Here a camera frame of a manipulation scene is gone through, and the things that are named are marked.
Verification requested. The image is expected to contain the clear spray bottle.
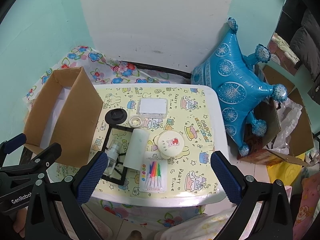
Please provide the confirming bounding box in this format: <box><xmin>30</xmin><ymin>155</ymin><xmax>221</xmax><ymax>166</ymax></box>
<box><xmin>103</xmin><ymin>141</ymin><xmax>121</xmax><ymax>177</ymax></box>

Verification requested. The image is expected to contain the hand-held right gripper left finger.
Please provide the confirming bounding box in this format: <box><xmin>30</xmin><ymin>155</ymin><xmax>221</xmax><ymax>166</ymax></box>
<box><xmin>25</xmin><ymin>151</ymin><xmax>108</xmax><ymax>240</ymax></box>

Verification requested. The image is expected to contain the pale patterned cloth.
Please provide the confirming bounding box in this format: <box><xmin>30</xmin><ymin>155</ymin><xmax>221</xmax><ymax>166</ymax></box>
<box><xmin>271</xmin><ymin>34</ymin><xmax>300</xmax><ymax>65</ymax></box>

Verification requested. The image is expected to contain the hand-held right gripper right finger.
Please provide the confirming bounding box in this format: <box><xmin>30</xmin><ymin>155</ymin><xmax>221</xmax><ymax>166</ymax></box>
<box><xmin>211</xmin><ymin>151</ymin><xmax>293</xmax><ymax>240</ymax></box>

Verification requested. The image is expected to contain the yellow cartoon printed table mat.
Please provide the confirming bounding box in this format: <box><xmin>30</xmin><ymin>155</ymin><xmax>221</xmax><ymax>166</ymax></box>
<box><xmin>54</xmin><ymin>84</ymin><xmax>220</xmax><ymax>200</ymax></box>

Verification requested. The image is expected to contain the floral printed cloth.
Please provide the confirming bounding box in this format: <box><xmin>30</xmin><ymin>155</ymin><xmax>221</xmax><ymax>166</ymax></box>
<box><xmin>22</xmin><ymin>45</ymin><xmax>210</xmax><ymax>233</ymax></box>

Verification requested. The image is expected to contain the black rectangular frame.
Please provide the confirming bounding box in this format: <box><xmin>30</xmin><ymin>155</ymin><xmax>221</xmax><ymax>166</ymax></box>
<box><xmin>100</xmin><ymin>124</ymin><xmax>137</xmax><ymax>186</ymax></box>

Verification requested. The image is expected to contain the large open cardboard carton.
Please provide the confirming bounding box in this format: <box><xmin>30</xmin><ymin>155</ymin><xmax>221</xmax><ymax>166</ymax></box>
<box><xmin>237</xmin><ymin>64</ymin><xmax>315</xmax><ymax>167</ymax></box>

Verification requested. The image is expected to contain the yellow plastic bag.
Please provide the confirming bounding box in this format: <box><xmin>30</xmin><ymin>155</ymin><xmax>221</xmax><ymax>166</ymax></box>
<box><xmin>266</xmin><ymin>155</ymin><xmax>308</xmax><ymax>188</ymax></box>

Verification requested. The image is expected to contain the pack of colourful candles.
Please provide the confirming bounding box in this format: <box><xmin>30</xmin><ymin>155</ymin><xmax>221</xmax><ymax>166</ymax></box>
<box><xmin>139</xmin><ymin>151</ymin><xmax>167</xmax><ymax>192</ymax></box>

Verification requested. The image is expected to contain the cream round bear print case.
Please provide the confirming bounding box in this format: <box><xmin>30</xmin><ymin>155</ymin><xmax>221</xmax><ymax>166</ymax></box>
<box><xmin>152</xmin><ymin>130</ymin><xmax>185</xmax><ymax>159</ymax></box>

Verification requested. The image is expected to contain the blue crown foil balloon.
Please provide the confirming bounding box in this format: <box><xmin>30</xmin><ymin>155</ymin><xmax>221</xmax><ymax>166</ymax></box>
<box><xmin>191</xmin><ymin>17</ymin><xmax>288</xmax><ymax>157</ymax></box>

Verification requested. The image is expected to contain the brown cardboard box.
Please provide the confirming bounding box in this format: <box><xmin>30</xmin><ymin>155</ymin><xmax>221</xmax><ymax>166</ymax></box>
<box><xmin>23</xmin><ymin>66</ymin><xmax>104</xmax><ymax>168</ymax></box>

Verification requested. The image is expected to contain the black metal rail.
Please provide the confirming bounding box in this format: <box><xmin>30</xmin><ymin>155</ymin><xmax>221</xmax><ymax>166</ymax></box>
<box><xmin>125</xmin><ymin>60</ymin><xmax>193</xmax><ymax>78</ymax></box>

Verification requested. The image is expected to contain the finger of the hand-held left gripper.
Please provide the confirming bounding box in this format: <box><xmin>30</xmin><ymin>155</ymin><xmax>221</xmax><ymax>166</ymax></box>
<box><xmin>0</xmin><ymin>133</ymin><xmax>27</xmax><ymax>155</ymax></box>
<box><xmin>0</xmin><ymin>143</ymin><xmax>62</xmax><ymax>180</ymax></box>

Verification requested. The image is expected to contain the clear crumpled plastic bag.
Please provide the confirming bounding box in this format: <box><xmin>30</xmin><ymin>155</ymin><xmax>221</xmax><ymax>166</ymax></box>
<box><xmin>265</xmin><ymin>97</ymin><xmax>303</xmax><ymax>150</ymax></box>

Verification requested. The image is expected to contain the dark padded jacket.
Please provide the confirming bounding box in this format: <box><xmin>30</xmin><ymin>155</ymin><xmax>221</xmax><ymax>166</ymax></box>
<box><xmin>275</xmin><ymin>0</ymin><xmax>320</xmax><ymax>105</ymax></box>

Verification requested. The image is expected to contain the pale fleece garment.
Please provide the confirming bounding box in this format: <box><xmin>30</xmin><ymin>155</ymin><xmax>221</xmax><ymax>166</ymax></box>
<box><xmin>155</xmin><ymin>205</ymin><xmax>238</xmax><ymax>240</ymax></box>

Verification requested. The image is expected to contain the pink cartoon blanket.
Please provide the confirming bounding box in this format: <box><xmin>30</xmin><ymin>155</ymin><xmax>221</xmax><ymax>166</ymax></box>
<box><xmin>292</xmin><ymin>170</ymin><xmax>320</xmax><ymax>240</ymax></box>

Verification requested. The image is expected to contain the white cylindrical tube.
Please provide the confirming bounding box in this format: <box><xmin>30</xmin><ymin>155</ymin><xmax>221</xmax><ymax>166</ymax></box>
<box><xmin>124</xmin><ymin>128</ymin><xmax>150</xmax><ymax>168</ymax></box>

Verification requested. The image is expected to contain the clear case with white insert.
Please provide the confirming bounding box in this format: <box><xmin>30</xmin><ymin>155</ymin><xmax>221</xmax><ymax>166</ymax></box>
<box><xmin>137</xmin><ymin>97</ymin><xmax>168</xmax><ymax>120</ymax></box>

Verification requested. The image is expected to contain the black round cap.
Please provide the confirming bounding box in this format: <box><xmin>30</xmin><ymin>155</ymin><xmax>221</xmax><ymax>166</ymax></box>
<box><xmin>104</xmin><ymin>108</ymin><xmax>128</xmax><ymax>125</ymax></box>

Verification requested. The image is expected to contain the small clear round jar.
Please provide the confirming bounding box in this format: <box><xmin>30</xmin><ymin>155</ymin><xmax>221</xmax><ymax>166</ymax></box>
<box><xmin>129</xmin><ymin>114</ymin><xmax>143</xmax><ymax>128</ymax></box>

